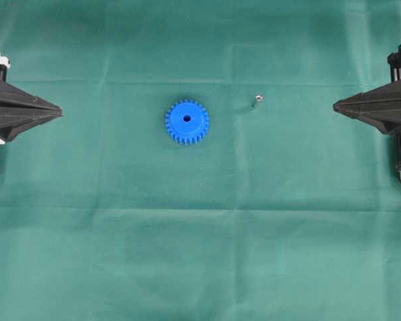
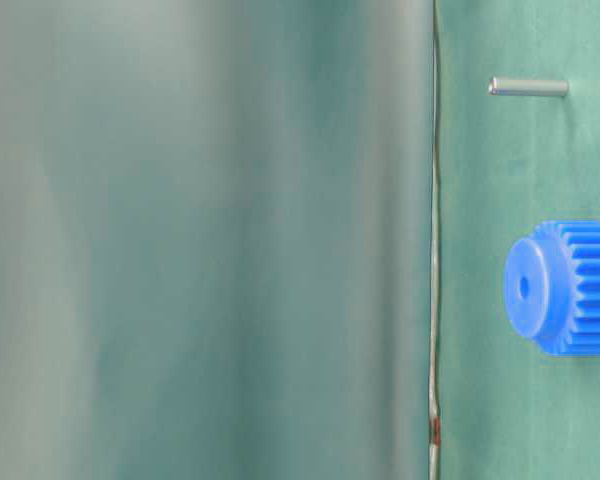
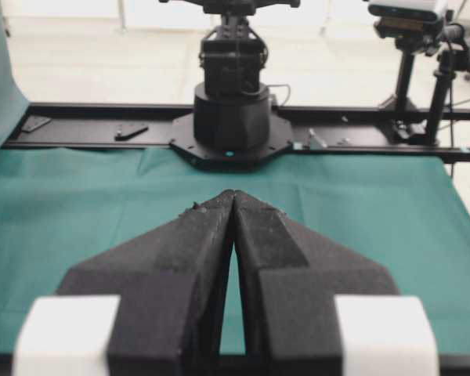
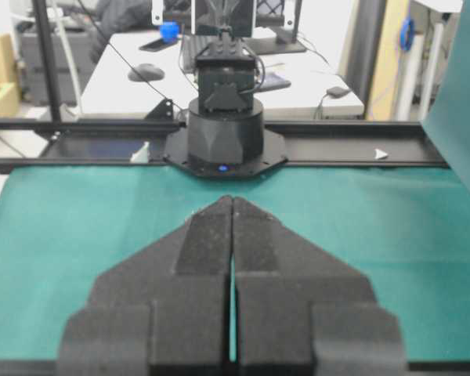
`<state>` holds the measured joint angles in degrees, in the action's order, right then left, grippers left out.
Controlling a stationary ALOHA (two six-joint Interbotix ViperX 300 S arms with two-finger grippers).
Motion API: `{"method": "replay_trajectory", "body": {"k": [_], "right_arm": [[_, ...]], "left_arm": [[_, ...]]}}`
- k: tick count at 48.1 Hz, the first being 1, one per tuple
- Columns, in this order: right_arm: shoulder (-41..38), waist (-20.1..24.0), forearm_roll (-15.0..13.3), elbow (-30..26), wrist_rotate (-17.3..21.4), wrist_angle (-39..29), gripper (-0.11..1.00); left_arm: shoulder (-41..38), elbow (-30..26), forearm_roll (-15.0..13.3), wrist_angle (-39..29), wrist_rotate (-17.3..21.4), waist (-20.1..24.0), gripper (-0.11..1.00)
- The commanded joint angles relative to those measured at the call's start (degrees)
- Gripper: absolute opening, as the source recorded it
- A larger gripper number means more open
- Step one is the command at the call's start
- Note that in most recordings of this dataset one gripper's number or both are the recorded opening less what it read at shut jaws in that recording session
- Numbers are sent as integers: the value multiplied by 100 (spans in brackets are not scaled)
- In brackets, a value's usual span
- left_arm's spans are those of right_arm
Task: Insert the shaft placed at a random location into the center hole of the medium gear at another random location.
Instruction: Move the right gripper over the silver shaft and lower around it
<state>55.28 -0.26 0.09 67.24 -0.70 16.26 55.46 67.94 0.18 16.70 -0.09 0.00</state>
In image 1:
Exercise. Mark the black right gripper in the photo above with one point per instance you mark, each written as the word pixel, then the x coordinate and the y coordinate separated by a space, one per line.
pixel 389 94

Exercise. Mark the small metal shaft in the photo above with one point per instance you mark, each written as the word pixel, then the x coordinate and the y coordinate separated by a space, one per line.
pixel 258 100

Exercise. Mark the blue plastic gear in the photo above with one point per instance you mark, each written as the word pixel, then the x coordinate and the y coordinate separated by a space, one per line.
pixel 187 122

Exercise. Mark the green table cloth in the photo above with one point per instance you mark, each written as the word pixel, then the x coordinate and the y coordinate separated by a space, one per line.
pixel 287 211

